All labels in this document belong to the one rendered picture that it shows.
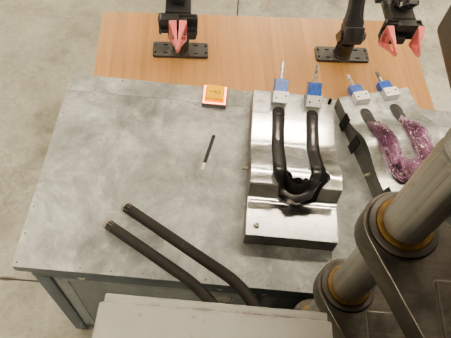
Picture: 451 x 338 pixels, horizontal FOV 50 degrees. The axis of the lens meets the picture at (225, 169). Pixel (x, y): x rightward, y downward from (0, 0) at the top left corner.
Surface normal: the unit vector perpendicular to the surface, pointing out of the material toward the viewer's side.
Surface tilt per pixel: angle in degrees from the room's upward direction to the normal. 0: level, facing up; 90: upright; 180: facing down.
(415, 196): 90
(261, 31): 0
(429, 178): 90
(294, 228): 0
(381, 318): 0
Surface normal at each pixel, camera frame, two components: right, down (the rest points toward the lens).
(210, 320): 0.07, -0.52
